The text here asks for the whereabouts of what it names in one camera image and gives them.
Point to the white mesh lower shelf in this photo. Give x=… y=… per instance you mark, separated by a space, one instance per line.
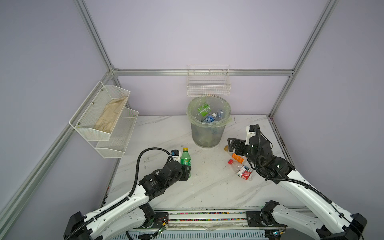
x=116 y=146

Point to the white mesh shelf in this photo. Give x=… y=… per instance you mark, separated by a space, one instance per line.
x=116 y=146
x=96 y=119

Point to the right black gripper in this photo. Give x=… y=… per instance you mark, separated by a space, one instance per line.
x=231 y=144

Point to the mesh waste bin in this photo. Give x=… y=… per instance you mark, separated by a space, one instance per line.
x=207 y=137

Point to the crushed bottle green label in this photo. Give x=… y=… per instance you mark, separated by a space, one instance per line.
x=203 y=110

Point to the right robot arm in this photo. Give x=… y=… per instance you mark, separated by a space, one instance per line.
x=331 y=222

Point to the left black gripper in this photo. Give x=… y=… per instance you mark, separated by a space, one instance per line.
x=185 y=173

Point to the beige cloth in shelf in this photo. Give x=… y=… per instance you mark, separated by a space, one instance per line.
x=110 y=115

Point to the blue label bottle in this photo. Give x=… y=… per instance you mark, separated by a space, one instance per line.
x=209 y=119

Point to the white mesh upper shelf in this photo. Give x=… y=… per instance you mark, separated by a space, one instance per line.
x=96 y=119

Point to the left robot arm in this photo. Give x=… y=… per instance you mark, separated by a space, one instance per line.
x=132 y=210

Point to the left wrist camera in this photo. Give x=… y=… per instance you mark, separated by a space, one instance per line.
x=176 y=155

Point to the green soda bottle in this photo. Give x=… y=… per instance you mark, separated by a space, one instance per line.
x=185 y=157

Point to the orange label bottle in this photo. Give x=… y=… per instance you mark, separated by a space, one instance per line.
x=233 y=155

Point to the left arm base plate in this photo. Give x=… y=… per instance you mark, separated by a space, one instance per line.
x=159 y=219

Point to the white wire wall basket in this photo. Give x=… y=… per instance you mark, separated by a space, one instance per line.
x=208 y=80

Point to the red label crushed bottle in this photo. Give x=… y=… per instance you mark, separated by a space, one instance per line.
x=241 y=170

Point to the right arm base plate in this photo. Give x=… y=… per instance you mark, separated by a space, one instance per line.
x=254 y=219

